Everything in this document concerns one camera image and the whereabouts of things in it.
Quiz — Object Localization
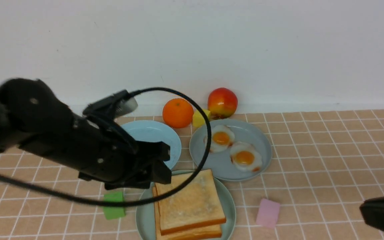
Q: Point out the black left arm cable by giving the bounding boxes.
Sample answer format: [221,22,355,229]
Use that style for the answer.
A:
[0,87,212,207]

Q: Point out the orange fruit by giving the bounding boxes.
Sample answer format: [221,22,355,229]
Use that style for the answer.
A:
[162,98,194,129]

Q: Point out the toast slice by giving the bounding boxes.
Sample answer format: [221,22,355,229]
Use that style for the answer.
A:
[155,169,227,236]
[152,187,223,240]

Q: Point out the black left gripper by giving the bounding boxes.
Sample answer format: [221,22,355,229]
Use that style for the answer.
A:
[19,113,172,190]

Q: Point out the fried egg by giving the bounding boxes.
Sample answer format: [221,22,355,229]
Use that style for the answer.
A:
[230,141,263,172]
[209,125,236,153]

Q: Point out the red yellow apple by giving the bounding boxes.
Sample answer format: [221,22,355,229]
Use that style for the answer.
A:
[207,88,238,119]

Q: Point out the green cube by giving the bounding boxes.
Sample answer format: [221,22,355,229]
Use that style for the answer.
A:
[103,191,126,220]

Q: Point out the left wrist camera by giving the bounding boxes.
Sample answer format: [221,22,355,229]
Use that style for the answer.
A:
[82,90,138,119]

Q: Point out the fried egg front right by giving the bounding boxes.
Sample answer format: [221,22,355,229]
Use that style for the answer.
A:
[230,141,263,172]

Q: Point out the light blue plate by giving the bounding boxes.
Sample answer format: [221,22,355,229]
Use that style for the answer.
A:
[122,120,182,170]

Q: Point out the beige checkered tablecloth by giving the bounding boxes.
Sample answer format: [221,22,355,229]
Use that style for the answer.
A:
[0,109,384,240]

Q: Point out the pink cube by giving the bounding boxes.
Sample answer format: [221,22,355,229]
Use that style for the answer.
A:
[255,198,281,228]

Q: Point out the yellow cube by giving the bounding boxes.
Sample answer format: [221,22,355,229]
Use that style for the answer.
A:
[192,109,211,128]

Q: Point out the fried egg back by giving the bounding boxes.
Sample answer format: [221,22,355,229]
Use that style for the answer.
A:
[209,125,236,153]

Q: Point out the mint green plate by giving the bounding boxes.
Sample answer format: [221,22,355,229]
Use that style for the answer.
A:
[136,170,236,240]

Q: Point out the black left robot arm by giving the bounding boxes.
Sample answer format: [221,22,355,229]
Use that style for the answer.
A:
[0,78,172,190]

